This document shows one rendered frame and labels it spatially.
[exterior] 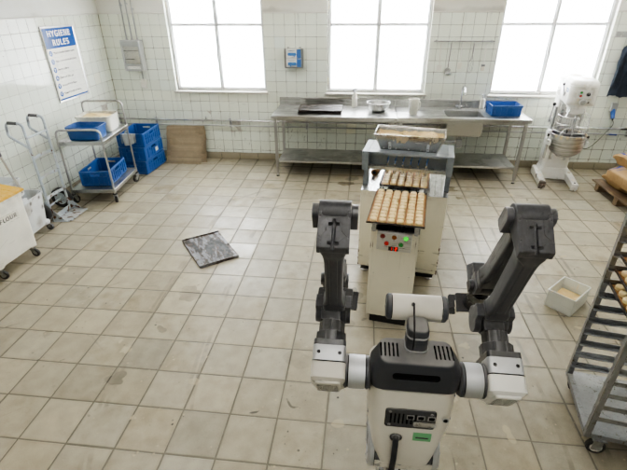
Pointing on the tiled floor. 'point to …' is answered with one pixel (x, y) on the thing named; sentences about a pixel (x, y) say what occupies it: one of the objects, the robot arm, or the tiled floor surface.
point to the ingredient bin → (14, 228)
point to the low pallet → (611, 192)
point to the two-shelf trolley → (96, 157)
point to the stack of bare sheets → (209, 249)
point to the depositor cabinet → (430, 241)
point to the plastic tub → (566, 296)
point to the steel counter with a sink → (458, 116)
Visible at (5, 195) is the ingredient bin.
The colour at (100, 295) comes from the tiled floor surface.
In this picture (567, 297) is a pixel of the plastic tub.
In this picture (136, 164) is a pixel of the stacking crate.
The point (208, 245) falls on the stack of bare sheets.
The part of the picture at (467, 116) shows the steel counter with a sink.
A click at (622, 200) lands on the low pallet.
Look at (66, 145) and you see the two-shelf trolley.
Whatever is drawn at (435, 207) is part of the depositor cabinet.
